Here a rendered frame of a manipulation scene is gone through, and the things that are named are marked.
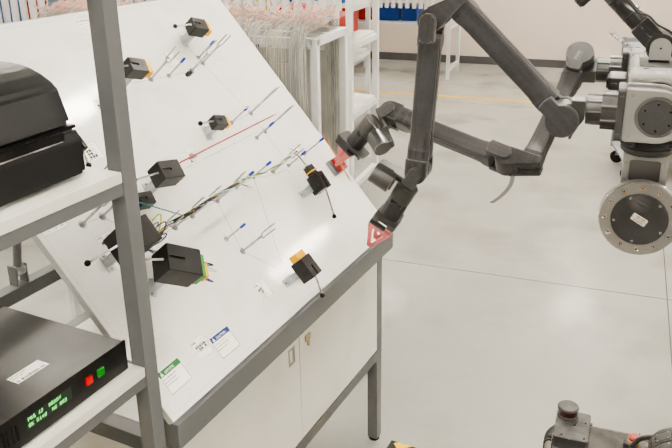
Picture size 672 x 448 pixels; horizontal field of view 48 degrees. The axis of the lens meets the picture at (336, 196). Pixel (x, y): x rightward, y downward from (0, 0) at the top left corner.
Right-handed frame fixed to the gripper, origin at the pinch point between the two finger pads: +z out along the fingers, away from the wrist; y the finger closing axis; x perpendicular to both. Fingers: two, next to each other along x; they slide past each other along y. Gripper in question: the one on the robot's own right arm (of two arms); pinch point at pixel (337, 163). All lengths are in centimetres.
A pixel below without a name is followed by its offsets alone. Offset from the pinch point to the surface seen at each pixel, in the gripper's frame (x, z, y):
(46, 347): -117, 5, 10
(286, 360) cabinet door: -44, 29, 36
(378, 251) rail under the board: 9.0, 16.6, 27.7
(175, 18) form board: -15, -1, -67
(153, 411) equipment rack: -104, 9, 30
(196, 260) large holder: -79, -2, 10
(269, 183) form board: -21.9, 9.3, -6.5
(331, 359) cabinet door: -16, 41, 44
